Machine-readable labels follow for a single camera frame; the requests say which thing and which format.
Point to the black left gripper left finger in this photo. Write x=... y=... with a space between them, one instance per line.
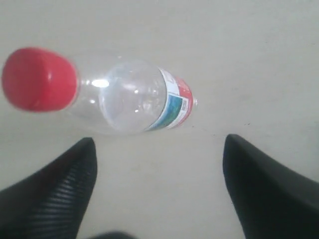
x=51 y=203

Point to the clear plastic water bottle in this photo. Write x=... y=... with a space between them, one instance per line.
x=108 y=93

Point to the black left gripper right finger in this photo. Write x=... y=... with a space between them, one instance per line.
x=270 y=200

